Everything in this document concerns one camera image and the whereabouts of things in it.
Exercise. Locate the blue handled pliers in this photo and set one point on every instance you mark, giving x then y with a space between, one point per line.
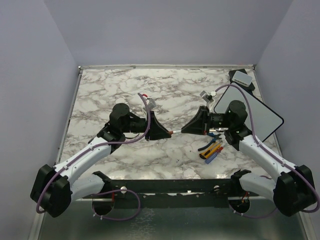
214 138

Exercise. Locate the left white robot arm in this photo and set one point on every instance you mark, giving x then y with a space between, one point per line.
55 187

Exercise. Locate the silver open-end wrench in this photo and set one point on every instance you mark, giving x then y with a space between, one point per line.
219 130

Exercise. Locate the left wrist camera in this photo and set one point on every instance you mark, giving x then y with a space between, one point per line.
151 104

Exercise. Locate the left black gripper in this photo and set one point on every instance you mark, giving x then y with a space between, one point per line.
157 131

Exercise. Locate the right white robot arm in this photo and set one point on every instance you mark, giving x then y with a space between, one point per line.
290 187

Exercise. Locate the yellow utility knife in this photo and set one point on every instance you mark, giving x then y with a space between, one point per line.
204 154

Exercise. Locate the red blue screwdriver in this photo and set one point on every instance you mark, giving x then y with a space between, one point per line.
214 155

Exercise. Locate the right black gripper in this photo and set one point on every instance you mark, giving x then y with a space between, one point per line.
196 125

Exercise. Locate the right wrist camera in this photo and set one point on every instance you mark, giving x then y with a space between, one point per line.
209 98

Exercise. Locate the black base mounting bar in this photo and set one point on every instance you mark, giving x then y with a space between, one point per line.
164 194

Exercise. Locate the white red marker pen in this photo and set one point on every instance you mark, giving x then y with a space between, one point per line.
177 131

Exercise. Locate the white network switch box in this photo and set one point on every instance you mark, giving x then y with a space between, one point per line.
242 78

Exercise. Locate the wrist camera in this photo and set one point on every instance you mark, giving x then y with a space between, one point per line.
209 98
151 104

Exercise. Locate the black framed whiteboard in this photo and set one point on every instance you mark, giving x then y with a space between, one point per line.
265 120

